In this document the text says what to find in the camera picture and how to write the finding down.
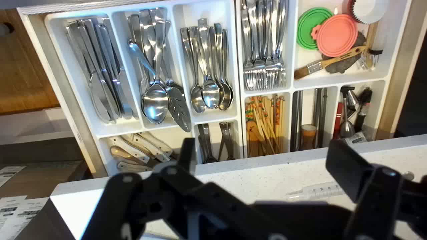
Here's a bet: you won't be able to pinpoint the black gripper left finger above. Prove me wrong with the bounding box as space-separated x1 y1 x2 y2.
81 137 254 240

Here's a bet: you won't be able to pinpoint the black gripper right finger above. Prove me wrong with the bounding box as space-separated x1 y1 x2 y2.
325 137 427 240

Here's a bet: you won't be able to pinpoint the white plastic syringe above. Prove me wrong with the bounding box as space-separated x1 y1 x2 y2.
369 21 386 57

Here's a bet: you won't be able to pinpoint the large clear graduated syringe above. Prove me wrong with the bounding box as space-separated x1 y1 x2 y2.
288 180 345 200

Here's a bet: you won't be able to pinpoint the light wooden drawer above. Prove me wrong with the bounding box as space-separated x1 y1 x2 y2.
14 0 427 179

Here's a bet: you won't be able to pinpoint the large steel serving spoon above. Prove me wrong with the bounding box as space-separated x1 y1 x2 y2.
126 39 170 125

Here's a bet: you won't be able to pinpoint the small brown cylinder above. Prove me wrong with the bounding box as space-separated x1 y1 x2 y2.
300 124 317 151

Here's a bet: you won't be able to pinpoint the brown cardboard box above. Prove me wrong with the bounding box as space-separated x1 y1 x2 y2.
0 160 85 240

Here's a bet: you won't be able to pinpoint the long black rod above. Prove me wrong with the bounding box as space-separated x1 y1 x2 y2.
312 87 329 149
290 89 304 152

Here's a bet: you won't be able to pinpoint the steel teaspoon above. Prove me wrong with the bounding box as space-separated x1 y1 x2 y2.
178 25 208 113
197 17 222 111
212 21 234 112

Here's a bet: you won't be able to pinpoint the steel table knife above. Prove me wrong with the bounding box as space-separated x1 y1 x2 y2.
94 17 134 119
81 19 123 121
65 21 111 124

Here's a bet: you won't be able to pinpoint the patterned bamboo chopstick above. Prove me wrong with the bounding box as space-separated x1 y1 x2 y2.
245 96 272 157
265 93 285 155

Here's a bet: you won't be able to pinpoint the dark grey scrubbing pad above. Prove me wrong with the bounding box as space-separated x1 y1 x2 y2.
324 32 368 75

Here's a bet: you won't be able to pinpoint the steel fork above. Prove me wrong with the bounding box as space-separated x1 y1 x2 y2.
250 0 266 91
238 0 256 91
272 0 289 88
261 0 278 91

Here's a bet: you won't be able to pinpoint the flat wooden stick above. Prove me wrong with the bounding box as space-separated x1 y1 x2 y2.
362 21 378 56

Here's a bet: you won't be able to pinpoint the pink silicone lid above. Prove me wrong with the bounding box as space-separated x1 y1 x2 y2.
310 13 358 59

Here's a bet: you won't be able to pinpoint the white plastic cutlery tray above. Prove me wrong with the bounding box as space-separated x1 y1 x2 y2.
43 0 412 177

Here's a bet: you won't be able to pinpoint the green silicone lid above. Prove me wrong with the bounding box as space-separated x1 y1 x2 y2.
296 7 334 51

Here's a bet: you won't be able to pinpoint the white paper cupcake liners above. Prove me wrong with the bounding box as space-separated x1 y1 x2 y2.
352 0 388 25

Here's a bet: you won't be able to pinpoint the cream handled steak knife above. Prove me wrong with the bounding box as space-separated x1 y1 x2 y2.
107 135 151 165
131 132 174 159
109 145 154 172

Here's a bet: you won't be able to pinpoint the dark handled utensil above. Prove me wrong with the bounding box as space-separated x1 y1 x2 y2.
196 123 217 164
217 121 237 161

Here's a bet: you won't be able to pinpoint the black handled kitchen tool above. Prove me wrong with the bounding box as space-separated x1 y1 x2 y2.
338 85 373 139

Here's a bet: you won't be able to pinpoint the red handled tool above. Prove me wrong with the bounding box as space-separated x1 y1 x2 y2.
332 100 348 139

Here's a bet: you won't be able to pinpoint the wooden handled pastry brush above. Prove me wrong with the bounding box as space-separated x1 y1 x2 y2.
292 44 368 81

